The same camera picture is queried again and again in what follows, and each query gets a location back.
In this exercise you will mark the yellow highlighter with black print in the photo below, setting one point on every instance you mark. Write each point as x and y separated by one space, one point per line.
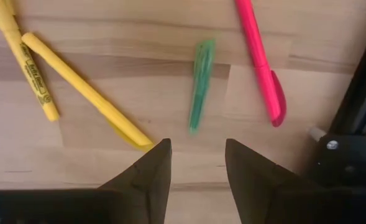
30 68

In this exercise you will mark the pink pen-style highlighter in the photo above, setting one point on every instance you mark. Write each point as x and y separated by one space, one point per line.
257 53

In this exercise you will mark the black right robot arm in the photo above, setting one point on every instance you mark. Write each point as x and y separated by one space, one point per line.
350 161

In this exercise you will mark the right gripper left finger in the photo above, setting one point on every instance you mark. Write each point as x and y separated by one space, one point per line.
148 180

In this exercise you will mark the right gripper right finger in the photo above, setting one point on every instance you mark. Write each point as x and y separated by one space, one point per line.
254 180

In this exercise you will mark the green marker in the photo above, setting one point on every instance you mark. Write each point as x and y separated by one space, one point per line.
201 87

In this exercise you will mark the yellow pen-style highlighter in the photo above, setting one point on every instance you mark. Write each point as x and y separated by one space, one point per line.
86 90

